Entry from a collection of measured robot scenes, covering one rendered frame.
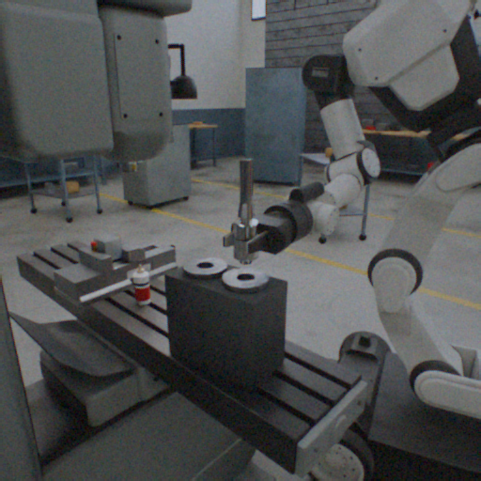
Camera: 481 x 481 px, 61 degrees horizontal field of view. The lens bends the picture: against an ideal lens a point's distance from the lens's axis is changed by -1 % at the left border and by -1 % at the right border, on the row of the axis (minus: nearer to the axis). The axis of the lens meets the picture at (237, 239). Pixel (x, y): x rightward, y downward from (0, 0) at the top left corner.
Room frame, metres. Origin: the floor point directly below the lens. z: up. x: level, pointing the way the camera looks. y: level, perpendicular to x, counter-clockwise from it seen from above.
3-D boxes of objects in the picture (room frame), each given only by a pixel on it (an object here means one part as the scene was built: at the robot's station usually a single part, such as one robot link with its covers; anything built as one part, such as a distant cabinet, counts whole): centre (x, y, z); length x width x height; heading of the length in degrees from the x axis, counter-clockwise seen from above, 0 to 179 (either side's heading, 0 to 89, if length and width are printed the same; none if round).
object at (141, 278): (0.99, 0.25, 0.98); 0.04 x 0.04 x 0.11
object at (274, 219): (0.78, -0.07, 1.20); 0.13 x 0.12 x 0.10; 52
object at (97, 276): (1.13, 0.35, 0.98); 0.35 x 0.15 x 0.11; 139
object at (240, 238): (0.71, -0.02, 1.20); 0.05 x 0.05 x 0.06
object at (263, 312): (0.74, 0.02, 1.03); 0.22 x 0.12 x 0.20; 54
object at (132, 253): (1.15, 0.34, 1.02); 0.12 x 0.06 x 0.04; 49
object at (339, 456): (0.87, -0.28, 0.50); 0.20 x 0.05 x 0.20; 65
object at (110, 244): (1.11, 0.37, 1.04); 0.06 x 0.05 x 0.06; 49
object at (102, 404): (1.01, 0.26, 0.79); 0.50 x 0.35 x 0.12; 137
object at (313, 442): (1.01, 0.26, 0.89); 1.24 x 0.23 x 0.08; 47
